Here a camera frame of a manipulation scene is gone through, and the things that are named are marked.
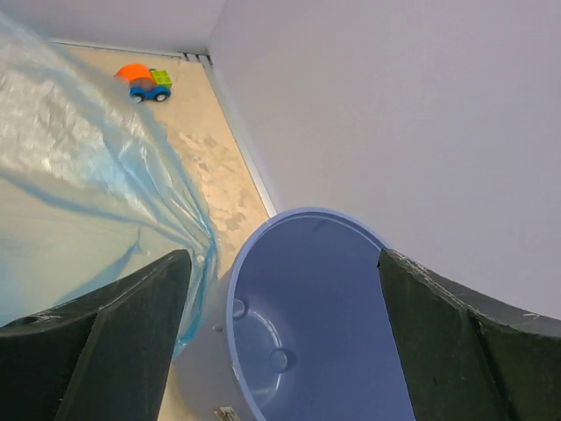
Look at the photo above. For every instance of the single blue trash bag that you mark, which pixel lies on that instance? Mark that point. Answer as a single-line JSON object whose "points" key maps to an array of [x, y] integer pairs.
{"points": [[91, 188]]}

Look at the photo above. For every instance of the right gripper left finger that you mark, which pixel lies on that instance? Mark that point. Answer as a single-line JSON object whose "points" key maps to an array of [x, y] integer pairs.
{"points": [[102, 356]]}

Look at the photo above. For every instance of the orange blue toy car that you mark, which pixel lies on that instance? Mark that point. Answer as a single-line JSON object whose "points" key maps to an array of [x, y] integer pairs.
{"points": [[146, 84]]}

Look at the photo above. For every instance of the blue plastic trash bin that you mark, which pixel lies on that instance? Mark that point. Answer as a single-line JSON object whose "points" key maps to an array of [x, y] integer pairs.
{"points": [[297, 329]]}

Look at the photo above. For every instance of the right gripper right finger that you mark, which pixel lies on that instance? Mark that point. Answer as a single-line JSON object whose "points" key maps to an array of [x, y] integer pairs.
{"points": [[467, 356]]}

